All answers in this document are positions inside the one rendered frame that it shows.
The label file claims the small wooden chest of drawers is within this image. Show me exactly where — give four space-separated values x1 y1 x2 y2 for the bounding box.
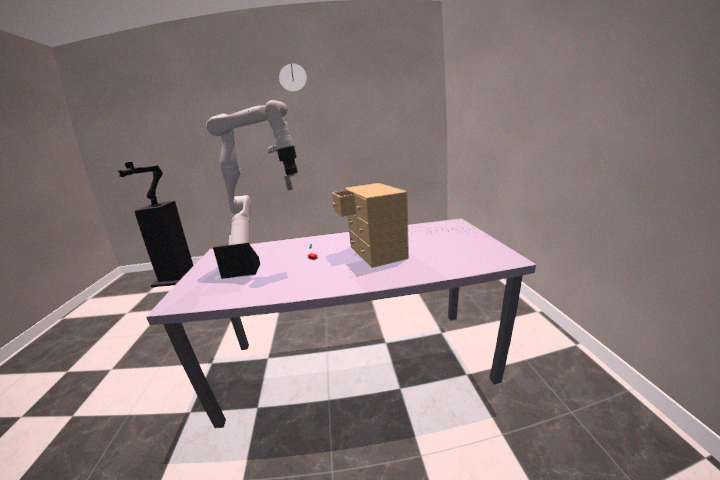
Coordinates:
345 183 409 268

